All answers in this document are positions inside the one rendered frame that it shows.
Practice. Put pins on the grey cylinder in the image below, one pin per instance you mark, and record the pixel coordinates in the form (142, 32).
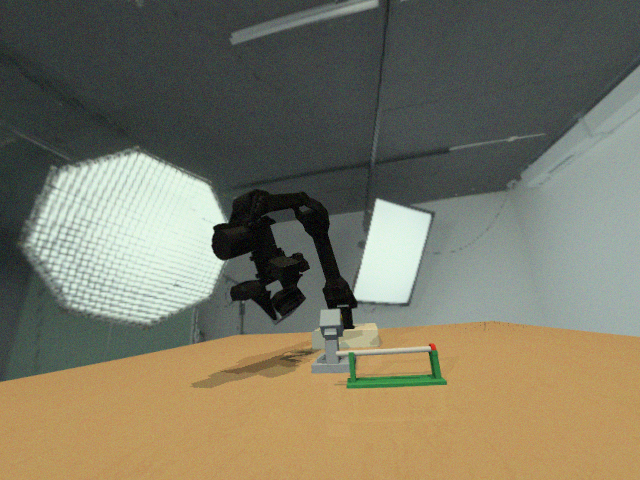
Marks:
(429, 348)

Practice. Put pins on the green u-shaped stand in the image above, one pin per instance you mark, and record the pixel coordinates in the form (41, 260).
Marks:
(397, 381)

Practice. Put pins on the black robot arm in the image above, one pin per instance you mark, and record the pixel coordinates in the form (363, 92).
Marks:
(237, 238)

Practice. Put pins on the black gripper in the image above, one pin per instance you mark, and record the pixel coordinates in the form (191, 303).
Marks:
(255, 289)

